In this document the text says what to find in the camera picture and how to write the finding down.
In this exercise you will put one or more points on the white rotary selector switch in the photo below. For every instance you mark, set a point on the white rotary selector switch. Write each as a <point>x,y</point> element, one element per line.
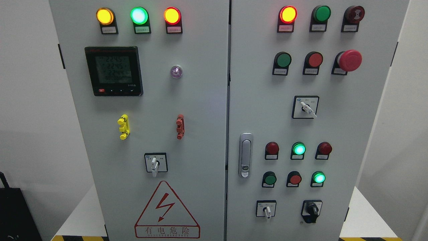
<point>156,163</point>

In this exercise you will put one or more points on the green lit indicator light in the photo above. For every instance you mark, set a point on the green lit indicator light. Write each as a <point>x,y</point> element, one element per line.
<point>141,20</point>

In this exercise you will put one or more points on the yellow indicator light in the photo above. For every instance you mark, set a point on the yellow indicator light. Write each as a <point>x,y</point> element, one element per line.
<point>107,21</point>

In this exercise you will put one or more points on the green unlit top light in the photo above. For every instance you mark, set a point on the green unlit top light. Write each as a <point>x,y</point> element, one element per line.
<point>319,18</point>

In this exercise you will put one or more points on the clear small light bulb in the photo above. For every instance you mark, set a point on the clear small light bulb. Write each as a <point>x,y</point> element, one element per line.
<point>176,71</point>

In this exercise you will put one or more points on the dark red indicator left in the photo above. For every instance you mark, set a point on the dark red indicator left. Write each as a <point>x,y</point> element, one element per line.
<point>271,151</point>

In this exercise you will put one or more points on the dark red indicator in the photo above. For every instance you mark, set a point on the dark red indicator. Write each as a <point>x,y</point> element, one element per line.
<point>323,151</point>
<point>271,151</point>

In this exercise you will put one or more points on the grey left cabinet door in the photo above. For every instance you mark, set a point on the grey left cabinet door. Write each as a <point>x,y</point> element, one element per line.
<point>196,163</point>

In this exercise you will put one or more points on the grey cabinet door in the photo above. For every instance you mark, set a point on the grey cabinet door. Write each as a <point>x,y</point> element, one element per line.
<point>196,163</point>
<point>262,104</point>

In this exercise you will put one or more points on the green push button lower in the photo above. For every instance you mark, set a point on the green push button lower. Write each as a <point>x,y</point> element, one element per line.
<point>268,180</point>

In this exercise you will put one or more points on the green push button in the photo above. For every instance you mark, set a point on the green push button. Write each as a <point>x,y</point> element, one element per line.
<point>268,180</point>
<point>282,61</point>

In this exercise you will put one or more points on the green lit indicator middle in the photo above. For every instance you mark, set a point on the green lit indicator middle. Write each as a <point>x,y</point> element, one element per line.
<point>297,151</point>

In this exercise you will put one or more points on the green push button upper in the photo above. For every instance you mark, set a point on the green push button upper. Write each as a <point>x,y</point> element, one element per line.
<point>282,61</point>

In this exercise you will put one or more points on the red push button lower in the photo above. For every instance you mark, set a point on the red push button lower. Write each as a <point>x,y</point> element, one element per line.
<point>293,179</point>

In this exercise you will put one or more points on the red push button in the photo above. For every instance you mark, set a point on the red push button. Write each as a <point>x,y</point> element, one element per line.
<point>293,179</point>
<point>312,63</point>

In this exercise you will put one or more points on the grey right cabinet door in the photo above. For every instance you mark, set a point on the grey right cabinet door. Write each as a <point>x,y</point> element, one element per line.
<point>262,104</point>

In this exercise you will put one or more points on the red electrical warning sticker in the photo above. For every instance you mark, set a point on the red electrical warning sticker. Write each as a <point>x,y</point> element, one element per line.
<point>165,216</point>

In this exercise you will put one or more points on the black digital power meter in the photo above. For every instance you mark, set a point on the black digital power meter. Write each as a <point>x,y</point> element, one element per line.
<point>114,70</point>

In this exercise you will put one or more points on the red-orange indicator light left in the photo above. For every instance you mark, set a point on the red-orange indicator light left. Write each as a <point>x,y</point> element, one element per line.
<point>173,20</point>

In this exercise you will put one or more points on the dark red indicator right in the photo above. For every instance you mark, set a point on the dark red indicator right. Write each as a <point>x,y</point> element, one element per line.
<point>323,151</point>

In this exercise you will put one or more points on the red push button upper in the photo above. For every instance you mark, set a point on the red push button upper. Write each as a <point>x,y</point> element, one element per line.
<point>312,63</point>

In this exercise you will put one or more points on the green lit button lower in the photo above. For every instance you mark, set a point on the green lit button lower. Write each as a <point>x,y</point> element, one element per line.
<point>317,179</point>

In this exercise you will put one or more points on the red lit indicator light right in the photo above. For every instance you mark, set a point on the red lit indicator light right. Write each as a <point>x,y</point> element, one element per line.
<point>286,19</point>

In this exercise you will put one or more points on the red emergency stop button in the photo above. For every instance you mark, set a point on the red emergency stop button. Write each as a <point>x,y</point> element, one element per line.
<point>346,61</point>

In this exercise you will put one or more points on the dark red buzzer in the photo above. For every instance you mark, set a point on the dark red buzzer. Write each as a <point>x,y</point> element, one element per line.
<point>351,18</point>

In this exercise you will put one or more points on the silver door latch handle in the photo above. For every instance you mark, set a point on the silver door latch handle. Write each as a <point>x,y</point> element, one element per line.
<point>245,154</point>

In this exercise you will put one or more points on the white selector switch upper right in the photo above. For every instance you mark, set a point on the white selector switch upper right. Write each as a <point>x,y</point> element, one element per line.
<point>305,107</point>

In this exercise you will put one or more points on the white selector switch lower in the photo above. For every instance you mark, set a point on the white selector switch lower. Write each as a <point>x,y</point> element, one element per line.
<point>266,209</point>

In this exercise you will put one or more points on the black selector switch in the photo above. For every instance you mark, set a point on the black selector switch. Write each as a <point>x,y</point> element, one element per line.
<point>311,210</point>

